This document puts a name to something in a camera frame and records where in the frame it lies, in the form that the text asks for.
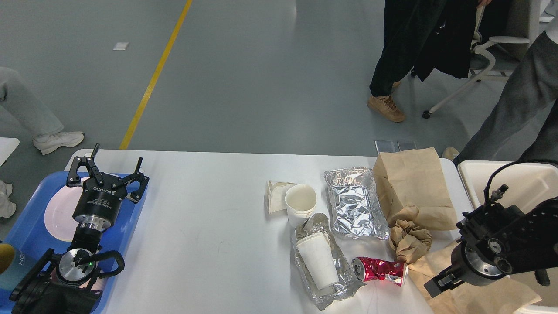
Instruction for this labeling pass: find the white office chair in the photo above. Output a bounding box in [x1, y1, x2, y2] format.
[422, 0, 538, 119]

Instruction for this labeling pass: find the large aluminium foil sheet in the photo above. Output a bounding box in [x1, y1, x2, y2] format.
[323, 167, 389, 240]

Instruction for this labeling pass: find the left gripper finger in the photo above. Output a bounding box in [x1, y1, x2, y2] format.
[66, 144, 105, 189]
[112, 158, 150, 204]

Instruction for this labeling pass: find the white table corner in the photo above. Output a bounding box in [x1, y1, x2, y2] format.
[0, 137, 20, 166]

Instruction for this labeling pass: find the teal mug yellow inside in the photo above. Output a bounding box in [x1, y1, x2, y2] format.
[0, 243, 35, 291]

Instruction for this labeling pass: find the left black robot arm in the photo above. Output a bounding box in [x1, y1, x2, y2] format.
[1, 145, 150, 314]

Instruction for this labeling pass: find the metal floor plate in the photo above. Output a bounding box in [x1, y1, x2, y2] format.
[374, 140, 417, 153]

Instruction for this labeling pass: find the upright white paper cup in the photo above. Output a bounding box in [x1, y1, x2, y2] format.
[285, 184, 317, 228]

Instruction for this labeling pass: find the pink plate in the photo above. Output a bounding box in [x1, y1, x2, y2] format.
[44, 186, 82, 242]

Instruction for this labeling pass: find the lying white paper cup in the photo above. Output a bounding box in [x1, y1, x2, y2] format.
[296, 231, 339, 290]

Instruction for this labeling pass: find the crushed red soda can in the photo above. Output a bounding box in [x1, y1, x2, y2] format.
[351, 256, 407, 287]

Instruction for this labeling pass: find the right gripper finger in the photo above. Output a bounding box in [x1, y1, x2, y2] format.
[424, 265, 467, 298]

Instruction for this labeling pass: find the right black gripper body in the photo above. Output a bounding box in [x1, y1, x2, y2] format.
[450, 243, 507, 287]

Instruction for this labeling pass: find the crushed white paper cup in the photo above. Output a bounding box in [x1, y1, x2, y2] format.
[266, 181, 296, 214]

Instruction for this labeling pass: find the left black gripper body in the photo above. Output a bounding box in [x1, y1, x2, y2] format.
[72, 183, 127, 230]

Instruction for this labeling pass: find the crumpled foil under cup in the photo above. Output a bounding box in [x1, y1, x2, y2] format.
[291, 213, 364, 311]

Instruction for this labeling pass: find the beige plastic bin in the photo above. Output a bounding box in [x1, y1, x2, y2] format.
[458, 161, 558, 314]

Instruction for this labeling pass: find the brown paper bag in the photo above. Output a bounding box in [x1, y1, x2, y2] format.
[407, 241, 541, 314]
[373, 147, 458, 231]

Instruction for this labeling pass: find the person in grey trousers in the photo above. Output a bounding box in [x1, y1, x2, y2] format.
[442, 18, 558, 165]

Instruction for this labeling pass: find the crumpled brown paper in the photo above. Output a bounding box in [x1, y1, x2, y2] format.
[389, 219, 432, 264]

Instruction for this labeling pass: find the person in black clothes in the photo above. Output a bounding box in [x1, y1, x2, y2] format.
[368, 0, 490, 123]

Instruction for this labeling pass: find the person in light jeans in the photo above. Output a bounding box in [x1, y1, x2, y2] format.
[0, 66, 85, 155]

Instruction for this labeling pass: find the pink ribbed mug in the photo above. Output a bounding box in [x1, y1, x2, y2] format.
[44, 270, 108, 299]

